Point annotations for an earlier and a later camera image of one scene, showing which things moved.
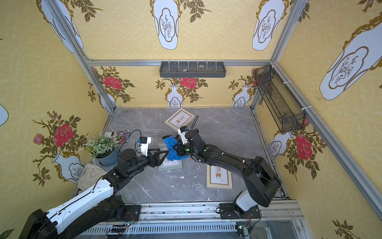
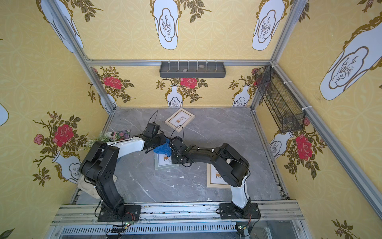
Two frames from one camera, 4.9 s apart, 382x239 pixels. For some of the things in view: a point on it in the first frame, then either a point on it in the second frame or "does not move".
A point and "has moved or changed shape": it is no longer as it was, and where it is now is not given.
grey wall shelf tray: x=192 y=69 does not move
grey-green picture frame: x=167 y=165 has moved or changed shape
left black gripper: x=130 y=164 to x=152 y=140
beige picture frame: x=218 y=178 does not move
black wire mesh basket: x=287 y=115 does not move
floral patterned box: x=121 y=136 does not move
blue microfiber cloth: x=173 y=154 has moved or changed shape
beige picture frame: x=180 y=118 does not move
